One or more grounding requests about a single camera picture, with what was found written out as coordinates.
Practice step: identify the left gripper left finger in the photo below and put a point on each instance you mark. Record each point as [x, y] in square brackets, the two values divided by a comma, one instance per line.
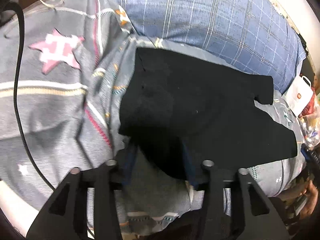
[86, 197]

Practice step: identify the clear plastic bag with items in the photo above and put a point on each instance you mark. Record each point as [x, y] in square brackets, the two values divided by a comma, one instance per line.
[310, 125]

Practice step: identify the black pants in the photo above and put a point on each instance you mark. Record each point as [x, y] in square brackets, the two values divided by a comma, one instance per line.
[181, 110]

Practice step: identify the red plastic bag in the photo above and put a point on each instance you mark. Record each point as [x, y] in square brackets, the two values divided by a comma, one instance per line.
[309, 107]

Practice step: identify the white paper bag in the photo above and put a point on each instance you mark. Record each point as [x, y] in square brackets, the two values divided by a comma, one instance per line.
[299, 94]

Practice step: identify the blue plaid pillow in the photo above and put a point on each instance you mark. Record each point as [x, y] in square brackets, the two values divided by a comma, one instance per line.
[248, 34]

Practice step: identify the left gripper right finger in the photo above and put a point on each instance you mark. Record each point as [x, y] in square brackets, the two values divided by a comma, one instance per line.
[233, 205]

